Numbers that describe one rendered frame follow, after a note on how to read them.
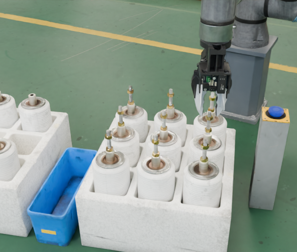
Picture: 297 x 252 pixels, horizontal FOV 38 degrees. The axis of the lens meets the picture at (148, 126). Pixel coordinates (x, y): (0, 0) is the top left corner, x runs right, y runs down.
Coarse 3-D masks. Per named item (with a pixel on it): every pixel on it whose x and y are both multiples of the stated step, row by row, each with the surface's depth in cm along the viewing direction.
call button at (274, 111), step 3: (270, 108) 115; (273, 108) 115; (276, 108) 115; (279, 108) 114; (282, 108) 115; (270, 111) 114; (273, 111) 113; (276, 111) 113; (279, 111) 113; (282, 111) 113; (270, 114) 115; (273, 114) 113; (276, 114) 113; (279, 114) 113
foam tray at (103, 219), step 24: (144, 144) 127; (96, 216) 111; (120, 216) 109; (144, 216) 107; (168, 216) 106; (192, 216) 104; (216, 216) 103; (96, 240) 116; (120, 240) 114; (144, 240) 112; (168, 240) 110; (192, 240) 109; (216, 240) 107
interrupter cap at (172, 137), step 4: (156, 132) 119; (168, 132) 119; (172, 132) 119; (152, 136) 118; (168, 136) 118; (172, 136) 118; (176, 136) 117; (160, 140) 117; (168, 140) 116; (172, 140) 116; (176, 140) 116; (160, 144) 114; (164, 144) 114; (168, 144) 114; (172, 144) 115
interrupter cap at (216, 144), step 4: (196, 136) 117; (200, 136) 117; (212, 136) 117; (216, 136) 117; (196, 140) 116; (200, 140) 116; (212, 140) 116; (216, 140) 116; (220, 140) 115; (196, 144) 114; (200, 144) 114; (212, 144) 115; (216, 144) 114; (220, 144) 114; (200, 148) 113; (208, 148) 113; (212, 148) 113; (216, 148) 113
